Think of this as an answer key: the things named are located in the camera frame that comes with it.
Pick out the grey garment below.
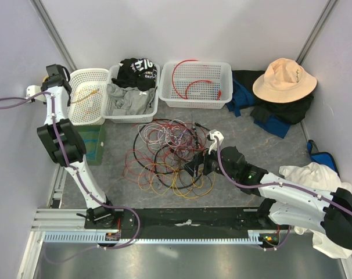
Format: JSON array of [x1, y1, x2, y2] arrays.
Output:
[[106, 84, 155, 116]]

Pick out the blue garment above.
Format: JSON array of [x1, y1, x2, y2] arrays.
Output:
[[226, 79, 291, 138]]

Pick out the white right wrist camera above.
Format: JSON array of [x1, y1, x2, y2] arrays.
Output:
[[207, 129, 224, 154]]

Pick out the green tray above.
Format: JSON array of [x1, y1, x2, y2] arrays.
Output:
[[76, 125, 106, 166]]

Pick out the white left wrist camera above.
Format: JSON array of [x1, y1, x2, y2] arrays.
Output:
[[26, 85, 46, 103]]

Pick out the light blue wire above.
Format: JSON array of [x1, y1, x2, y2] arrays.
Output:
[[81, 136, 100, 160]]

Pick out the left white oval basket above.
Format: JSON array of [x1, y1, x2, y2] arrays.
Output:
[[68, 68, 109, 126]]

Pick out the red cable in basket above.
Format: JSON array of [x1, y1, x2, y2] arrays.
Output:
[[185, 80, 223, 101]]

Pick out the blue-white cable duct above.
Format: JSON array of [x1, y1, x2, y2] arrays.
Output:
[[44, 231, 262, 245]]

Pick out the blue bag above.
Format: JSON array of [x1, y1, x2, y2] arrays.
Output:
[[307, 139, 339, 174]]

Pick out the middle white basket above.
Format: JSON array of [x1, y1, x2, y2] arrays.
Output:
[[100, 64, 160, 123]]

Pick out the black printed shirt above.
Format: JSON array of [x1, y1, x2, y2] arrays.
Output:
[[112, 58, 158, 91]]

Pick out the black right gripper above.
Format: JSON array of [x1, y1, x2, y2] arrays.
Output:
[[181, 142, 238, 181]]

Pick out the black garment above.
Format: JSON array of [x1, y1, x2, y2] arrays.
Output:
[[227, 70, 314, 124]]

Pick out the thin pink wire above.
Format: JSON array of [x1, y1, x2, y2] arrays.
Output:
[[146, 119, 206, 158]]

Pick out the white cloth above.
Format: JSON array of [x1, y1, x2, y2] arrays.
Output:
[[279, 162, 352, 259]]

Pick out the thick red ethernet cable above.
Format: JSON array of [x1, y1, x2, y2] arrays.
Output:
[[171, 59, 202, 98]]

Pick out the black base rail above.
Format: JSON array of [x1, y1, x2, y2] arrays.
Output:
[[84, 206, 290, 242]]

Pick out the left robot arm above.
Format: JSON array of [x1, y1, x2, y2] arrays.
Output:
[[37, 64, 120, 230]]

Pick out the thin red wire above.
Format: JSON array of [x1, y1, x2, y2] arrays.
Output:
[[122, 119, 206, 189]]

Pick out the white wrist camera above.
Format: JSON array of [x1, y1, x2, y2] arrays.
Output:
[[207, 129, 224, 154], [26, 85, 46, 103]]

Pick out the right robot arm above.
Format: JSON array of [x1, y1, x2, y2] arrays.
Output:
[[182, 146, 352, 250]]

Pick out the beige bucket hat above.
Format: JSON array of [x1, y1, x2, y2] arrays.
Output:
[[252, 58, 317, 103]]

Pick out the right white basket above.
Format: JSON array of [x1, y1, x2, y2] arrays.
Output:
[[159, 59, 233, 109]]

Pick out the thin white wire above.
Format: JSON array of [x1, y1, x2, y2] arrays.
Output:
[[137, 120, 211, 158]]

